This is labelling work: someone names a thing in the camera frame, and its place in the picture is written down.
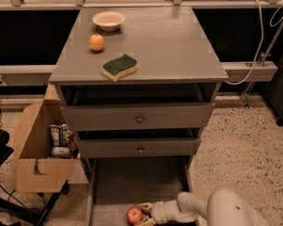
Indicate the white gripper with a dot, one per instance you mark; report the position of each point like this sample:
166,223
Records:
161,211

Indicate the red apple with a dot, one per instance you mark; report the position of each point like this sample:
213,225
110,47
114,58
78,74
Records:
134,215

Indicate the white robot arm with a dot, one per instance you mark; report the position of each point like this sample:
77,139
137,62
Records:
223,208

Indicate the grey open bottom drawer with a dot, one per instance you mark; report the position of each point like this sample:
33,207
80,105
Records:
120,183

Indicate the grey middle drawer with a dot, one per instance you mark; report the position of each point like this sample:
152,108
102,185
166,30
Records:
137,147

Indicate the grey top drawer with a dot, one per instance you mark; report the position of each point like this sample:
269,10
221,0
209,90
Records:
136,117

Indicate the grey wooden drawer cabinet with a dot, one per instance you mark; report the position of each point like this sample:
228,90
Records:
150,92

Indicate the snack packages in box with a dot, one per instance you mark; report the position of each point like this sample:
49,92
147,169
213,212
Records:
64,145

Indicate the brown cardboard box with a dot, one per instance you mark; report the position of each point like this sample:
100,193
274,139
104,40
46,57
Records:
37,171

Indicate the green yellow sponge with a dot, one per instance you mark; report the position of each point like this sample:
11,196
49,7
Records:
119,67

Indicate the black chair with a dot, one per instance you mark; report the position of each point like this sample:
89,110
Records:
29,215

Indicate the orange fruit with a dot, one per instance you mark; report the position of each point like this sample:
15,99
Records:
96,43

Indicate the dark cabinet at right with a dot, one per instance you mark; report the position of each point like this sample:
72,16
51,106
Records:
274,92

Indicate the white bowl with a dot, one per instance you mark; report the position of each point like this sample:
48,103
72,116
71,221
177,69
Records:
109,21

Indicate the grey metal rail frame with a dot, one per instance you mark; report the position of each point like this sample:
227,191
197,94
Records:
22,69

